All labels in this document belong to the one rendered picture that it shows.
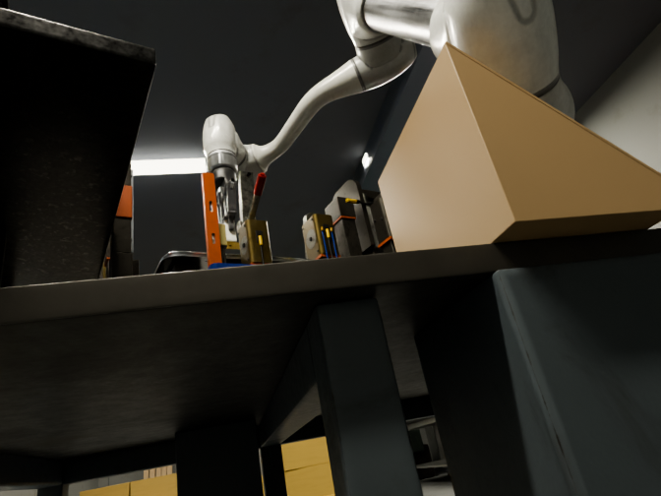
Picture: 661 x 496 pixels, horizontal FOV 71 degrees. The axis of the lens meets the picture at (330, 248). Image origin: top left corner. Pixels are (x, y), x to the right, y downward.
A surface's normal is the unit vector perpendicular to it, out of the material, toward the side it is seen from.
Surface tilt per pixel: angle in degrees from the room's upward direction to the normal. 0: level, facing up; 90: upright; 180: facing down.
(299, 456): 90
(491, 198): 90
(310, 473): 90
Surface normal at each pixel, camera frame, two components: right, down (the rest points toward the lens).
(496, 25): -0.32, 0.54
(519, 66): 0.00, 0.65
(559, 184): 0.18, -0.44
